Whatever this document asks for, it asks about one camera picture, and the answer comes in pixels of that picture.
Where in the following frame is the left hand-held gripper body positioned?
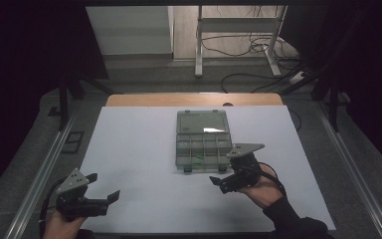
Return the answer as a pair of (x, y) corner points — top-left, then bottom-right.
(55, 167), (111, 222)

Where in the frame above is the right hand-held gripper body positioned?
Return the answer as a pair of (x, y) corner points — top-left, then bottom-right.
(219, 142), (266, 195)

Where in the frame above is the grey clear compartment organizer box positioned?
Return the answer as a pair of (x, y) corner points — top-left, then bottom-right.
(174, 109), (239, 174)

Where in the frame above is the person's right hand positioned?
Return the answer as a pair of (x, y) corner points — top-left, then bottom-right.
(237, 163), (285, 210)

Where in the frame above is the person's left hand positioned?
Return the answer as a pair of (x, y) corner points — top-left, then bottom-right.
(42, 209), (88, 239)

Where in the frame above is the white board mat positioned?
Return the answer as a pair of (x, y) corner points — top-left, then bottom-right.
(79, 105), (337, 234)

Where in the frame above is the black metal stand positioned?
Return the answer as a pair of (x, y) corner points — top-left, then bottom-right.
(279, 64), (351, 133)
(48, 71), (124, 131)

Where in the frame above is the wooden table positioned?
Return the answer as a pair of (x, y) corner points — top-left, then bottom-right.
(105, 93), (285, 108)

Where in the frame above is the white power strip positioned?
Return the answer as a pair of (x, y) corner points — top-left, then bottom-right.
(288, 70), (306, 85)

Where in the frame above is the white cabinet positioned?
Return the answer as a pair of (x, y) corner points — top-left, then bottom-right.
(86, 5), (175, 56)

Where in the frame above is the right hand-held gripper cable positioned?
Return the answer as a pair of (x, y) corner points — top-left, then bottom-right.
(242, 161), (288, 197)

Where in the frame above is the hand-held gripper cable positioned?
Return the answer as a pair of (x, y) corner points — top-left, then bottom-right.
(242, 161), (288, 197)
(38, 178), (68, 235)

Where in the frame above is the left hand-held gripper cable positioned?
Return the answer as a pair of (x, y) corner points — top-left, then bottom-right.
(38, 178), (68, 235)

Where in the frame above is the black floor frame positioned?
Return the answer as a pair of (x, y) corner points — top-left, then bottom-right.
(61, 130), (86, 154)

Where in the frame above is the aluminium rail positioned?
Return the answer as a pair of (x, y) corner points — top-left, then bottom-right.
(4, 111), (81, 239)
(315, 100), (382, 239)

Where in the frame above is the thin black table cable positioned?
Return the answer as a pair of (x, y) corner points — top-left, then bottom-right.
(287, 108), (303, 132)

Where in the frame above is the long black floor cable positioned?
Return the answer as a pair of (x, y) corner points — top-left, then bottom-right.
(220, 72), (294, 95)

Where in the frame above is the tangle of black floor cables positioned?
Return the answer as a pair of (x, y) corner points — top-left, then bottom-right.
(201, 32), (300, 63)

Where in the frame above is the white metal stand frame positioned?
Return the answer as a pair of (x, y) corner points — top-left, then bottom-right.
(194, 4), (288, 80)

